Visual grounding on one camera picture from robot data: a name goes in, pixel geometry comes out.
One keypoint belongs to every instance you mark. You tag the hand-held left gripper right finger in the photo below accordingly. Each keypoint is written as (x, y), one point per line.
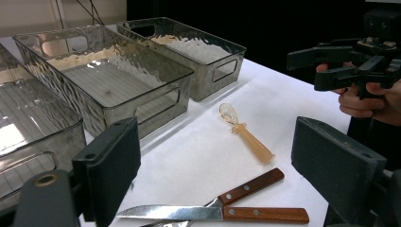
(337, 167)

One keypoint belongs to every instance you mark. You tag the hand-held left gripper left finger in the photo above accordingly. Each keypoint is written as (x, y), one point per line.
(110, 167)

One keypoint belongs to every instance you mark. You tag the translucent orange baby spoon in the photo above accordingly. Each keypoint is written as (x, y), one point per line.
(252, 143)

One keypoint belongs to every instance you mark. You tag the smoky clear plastic bin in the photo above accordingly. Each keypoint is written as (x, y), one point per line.
(201, 50)
(104, 78)
(34, 113)

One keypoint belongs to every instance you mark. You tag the black curtain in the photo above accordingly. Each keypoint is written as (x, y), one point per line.
(268, 31)

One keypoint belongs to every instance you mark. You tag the beige wooden shelf unit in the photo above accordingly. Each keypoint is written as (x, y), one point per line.
(31, 15)

